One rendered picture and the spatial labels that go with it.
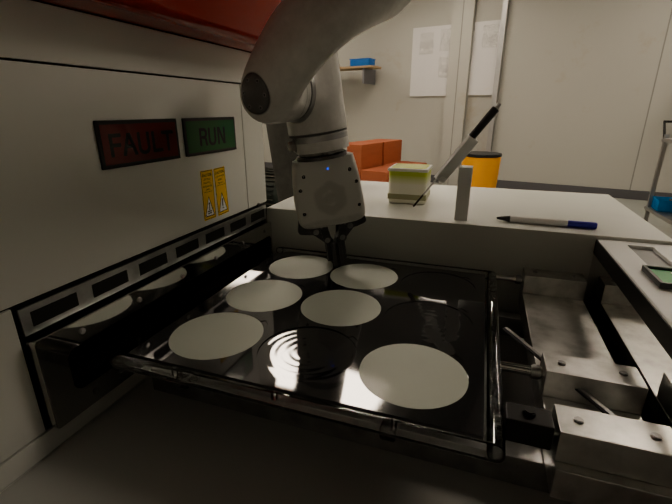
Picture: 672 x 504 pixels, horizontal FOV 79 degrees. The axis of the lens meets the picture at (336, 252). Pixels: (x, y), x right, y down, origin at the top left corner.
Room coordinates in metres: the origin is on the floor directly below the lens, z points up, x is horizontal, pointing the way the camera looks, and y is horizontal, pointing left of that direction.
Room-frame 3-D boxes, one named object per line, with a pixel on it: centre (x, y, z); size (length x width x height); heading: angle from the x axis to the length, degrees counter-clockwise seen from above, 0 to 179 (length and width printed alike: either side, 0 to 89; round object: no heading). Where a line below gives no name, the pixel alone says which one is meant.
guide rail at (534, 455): (0.33, -0.02, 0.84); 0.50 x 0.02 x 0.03; 71
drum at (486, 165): (4.67, -1.62, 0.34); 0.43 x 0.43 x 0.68
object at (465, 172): (0.66, -0.19, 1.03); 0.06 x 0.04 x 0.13; 71
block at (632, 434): (0.25, -0.21, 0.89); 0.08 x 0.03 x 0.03; 71
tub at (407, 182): (0.80, -0.14, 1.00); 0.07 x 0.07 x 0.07; 71
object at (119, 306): (0.52, 0.20, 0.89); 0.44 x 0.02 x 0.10; 161
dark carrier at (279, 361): (0.47, -0.01, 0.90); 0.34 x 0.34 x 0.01; 71
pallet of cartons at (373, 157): (5.56, -0.64, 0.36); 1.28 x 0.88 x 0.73; 151
